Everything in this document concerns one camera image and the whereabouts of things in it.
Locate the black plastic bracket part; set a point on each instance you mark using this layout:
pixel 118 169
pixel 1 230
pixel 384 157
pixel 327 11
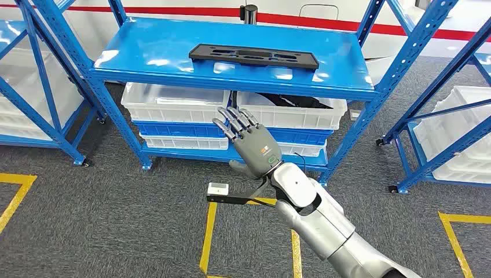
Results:
pixel 307 61

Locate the blue metal shelf rack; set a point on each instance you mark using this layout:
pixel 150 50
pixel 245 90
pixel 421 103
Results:
pixel 153 50
pixel 422 169
pixel 11 32

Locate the black part in crate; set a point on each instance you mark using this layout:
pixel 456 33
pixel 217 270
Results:
pixel 295 101

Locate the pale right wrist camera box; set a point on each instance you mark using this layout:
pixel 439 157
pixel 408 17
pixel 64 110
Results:
pixel 218 188

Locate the red barrier belt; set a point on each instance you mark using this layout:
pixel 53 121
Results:
pixel 172 10
pixel 307 22

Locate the white car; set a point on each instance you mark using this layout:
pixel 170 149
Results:
pixel 337 11

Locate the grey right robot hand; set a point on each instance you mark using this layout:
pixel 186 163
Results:
pixel 257 149

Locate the black stanchion post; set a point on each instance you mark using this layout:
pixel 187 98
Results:
pixel 250 14

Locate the yellow floor tape square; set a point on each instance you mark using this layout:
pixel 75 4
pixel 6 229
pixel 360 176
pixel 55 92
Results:
pixel 452 238

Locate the small white floor object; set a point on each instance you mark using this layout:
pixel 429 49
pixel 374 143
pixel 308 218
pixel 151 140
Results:
pixel 354 114

